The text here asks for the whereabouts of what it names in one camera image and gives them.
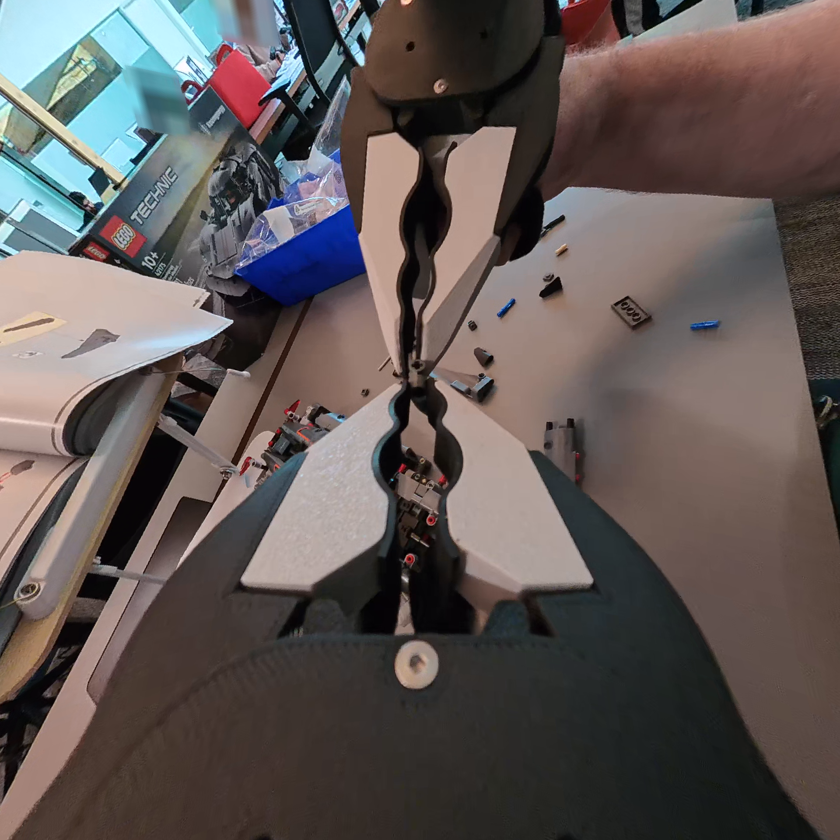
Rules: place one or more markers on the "white book stand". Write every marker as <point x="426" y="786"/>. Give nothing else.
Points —
<point x="98" y="472"/>

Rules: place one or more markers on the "clear plastic parts bag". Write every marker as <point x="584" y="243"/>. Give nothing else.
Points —
<point x="308" y="190"/>

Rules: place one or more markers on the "open instruction booklet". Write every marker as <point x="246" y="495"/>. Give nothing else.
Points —
<point x="98" y="295"/>

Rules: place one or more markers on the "grey and orange lego car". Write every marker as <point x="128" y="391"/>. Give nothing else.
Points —
<point x="417" y="489"/>

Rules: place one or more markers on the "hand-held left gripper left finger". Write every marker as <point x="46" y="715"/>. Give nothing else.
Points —
<point x="328" y="518"/>

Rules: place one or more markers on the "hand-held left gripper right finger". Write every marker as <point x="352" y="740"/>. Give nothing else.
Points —
<point x="518" y="518"/>

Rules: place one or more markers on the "red chair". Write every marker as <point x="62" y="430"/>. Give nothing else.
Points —
<point x="236" y="85"/>

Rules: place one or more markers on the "small lego pieces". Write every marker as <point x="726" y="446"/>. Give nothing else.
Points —
<point x="703" y="324"/>

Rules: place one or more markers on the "short grey lego wedge assembly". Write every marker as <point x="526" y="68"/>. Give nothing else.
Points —
<point x="476" y="387"/>

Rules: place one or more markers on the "blue plastic bin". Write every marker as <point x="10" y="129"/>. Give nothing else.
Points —
<point x="315" y="262"/>

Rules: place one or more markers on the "person's right forearm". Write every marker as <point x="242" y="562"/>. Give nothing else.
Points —
<point x="689" y="111"/>

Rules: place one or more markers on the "black lego set box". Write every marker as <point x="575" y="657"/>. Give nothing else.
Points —
<point x="151" y="197"/>

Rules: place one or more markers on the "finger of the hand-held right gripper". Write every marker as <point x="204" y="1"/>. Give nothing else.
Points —
<point x="476" y="216"/>
<point x="384" y="216"/>

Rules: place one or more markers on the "flat grey lego plate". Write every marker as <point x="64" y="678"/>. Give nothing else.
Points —
<point x="631" y="310"/>

